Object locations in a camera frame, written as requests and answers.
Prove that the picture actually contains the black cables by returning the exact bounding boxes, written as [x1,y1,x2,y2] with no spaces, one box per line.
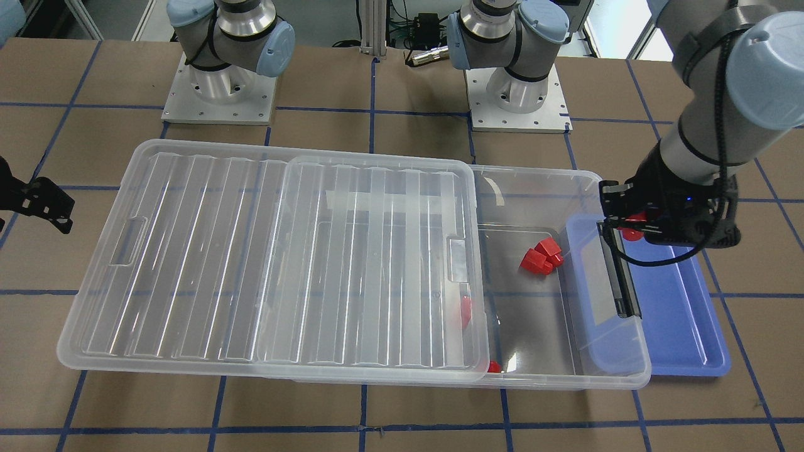
[389,11,450,67]

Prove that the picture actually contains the clear plastic box lid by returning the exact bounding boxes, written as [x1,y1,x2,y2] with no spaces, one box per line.
[57,139,491,386]

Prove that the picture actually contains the black box latch handle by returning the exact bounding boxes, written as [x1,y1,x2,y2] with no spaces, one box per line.
[597,221,643,318]

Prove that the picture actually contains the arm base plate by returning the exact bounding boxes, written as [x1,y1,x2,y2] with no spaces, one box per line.
[161,55,278,126]
[464,65,573,134]

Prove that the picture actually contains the blue plastic tray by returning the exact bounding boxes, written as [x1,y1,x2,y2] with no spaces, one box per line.
[565,214,731,377]

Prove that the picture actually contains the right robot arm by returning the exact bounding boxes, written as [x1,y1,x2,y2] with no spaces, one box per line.
[1,1,295,234]

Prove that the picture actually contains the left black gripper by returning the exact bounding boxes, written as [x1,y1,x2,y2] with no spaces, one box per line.
[599,151,742,249]

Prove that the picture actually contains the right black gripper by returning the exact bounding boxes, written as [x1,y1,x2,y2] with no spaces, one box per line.
[1,157,75,235]

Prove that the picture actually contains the clear plastic storage box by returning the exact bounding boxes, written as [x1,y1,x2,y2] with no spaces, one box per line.
[253,156,651,390]

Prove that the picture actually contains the aluminium frame post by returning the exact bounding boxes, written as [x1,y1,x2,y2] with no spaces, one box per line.
[358,1,390,60]

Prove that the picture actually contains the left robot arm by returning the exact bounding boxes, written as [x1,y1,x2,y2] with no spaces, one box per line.
[446,1,802,249]

